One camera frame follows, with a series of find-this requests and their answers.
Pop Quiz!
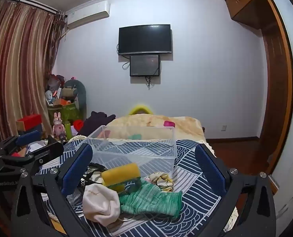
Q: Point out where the dark purple clothing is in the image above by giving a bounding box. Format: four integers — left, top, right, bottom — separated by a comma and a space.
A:
82, 112, 116, 137

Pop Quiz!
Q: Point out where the small black wall monitor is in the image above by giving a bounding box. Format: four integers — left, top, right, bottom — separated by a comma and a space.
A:
130, 54, 161, 77

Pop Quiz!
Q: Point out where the white paper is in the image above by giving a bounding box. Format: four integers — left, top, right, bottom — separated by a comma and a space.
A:
25, 141, 49, 154

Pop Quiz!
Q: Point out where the black beaded strap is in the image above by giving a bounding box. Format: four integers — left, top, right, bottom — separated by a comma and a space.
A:
81, 162, 106, 186

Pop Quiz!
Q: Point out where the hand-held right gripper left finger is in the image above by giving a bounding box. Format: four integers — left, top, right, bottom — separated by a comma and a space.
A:
10, 143, 94, 237

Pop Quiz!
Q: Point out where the navy patterned blanket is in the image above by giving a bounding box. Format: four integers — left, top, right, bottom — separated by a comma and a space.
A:
39, 138, 237, 237

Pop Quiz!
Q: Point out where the red box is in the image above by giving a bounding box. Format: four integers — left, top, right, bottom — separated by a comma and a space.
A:
16, 114, 43, 131

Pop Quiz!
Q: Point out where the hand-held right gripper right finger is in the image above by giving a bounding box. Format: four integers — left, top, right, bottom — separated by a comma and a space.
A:
195, 143, 277, 237

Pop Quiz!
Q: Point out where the striped brown curtain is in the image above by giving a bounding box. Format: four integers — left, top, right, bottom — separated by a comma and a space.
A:
0, 0, 66, 142

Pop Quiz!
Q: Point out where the beige plush blanket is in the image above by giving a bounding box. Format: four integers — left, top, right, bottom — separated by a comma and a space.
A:
104, 115, 204, 142

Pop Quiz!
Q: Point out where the grey plush toy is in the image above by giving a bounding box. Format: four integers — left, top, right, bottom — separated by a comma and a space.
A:
64, 80, 87, 111

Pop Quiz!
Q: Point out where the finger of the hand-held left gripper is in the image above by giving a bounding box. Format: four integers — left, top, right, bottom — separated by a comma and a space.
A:
0, 138, 64, 176
0, 130, 42, 159

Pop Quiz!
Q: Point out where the yellow plush item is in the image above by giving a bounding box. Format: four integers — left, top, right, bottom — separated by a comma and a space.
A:
128, 104, 153, 116

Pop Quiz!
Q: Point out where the clear plastic storage box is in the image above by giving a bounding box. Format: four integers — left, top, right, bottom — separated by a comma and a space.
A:
75, 125, 178, 178

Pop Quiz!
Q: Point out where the green cardboard box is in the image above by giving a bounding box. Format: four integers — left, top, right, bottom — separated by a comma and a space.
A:
48, 102, 82, 127

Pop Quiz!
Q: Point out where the green knitted cloth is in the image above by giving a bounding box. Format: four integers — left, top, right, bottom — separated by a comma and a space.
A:
118, 178, 183, 219

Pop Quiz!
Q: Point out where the pink rabbit toy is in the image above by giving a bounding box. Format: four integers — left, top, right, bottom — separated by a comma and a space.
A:
53, 112, 67, 139

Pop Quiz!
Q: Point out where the yellow sponge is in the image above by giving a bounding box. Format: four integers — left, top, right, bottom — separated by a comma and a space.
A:
101, 163, 140, 187

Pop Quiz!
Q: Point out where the pile of plush toys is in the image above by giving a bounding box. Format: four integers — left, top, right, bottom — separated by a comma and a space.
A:
46, 74, 70, 105

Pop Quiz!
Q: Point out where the curtain rail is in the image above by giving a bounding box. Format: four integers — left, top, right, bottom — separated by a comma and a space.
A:
0, 0, 66, 15

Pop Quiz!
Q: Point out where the green bottle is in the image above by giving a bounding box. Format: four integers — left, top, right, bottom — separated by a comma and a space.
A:
65, 122, 72, 142

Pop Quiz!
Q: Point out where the cream lace bedspread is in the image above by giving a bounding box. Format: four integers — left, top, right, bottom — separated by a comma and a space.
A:
67, 134, 88, 144

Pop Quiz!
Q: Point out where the large black wall television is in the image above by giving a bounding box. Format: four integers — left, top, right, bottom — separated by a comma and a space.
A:
118, 25, 172, 56

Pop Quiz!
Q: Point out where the wooden wardrobe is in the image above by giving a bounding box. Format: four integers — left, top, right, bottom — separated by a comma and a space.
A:
224, 0, 293, 178

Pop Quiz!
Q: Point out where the white drawstring pouch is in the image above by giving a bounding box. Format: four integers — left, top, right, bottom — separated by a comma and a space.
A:
82, 184, 121, 226

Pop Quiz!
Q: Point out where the floral scrunchie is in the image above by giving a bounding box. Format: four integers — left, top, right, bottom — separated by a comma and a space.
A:
149, 171, 174, 191

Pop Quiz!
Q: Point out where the white air conditioner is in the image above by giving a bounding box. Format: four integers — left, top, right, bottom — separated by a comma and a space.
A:
67, 2, 111, 29

